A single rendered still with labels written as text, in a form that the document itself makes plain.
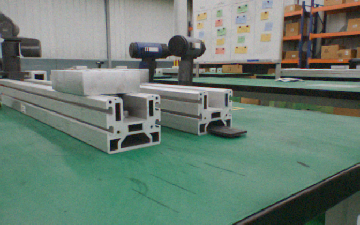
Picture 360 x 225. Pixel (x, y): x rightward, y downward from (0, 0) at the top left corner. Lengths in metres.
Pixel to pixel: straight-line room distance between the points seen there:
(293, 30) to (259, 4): 7.66
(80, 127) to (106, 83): 0.09
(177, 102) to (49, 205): 0.36
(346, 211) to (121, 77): 0.54
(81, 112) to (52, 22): 12.36
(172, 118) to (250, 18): 3.36
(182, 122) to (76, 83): 0.22
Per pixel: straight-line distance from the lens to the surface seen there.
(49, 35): 12.82
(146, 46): 1.10
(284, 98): 2.10
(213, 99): 0.64
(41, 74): 2.26
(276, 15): 3.72
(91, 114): 0.51
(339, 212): 0.75
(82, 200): 0.33
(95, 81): 0.53
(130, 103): 0.54
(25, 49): 1.24
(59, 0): 13.15
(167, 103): 0.64
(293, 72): 4.22
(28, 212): 0.33
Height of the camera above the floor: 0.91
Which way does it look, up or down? 8 degrees down
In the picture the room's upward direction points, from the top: straight up
